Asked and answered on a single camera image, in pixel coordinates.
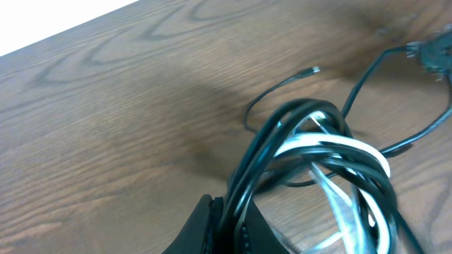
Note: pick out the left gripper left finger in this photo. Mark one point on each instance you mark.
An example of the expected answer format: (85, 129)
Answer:
(193, 235)

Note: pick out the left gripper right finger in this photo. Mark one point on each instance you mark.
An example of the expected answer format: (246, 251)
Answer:
(257, 236)

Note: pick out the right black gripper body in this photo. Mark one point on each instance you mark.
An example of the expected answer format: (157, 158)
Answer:
(434, 53)

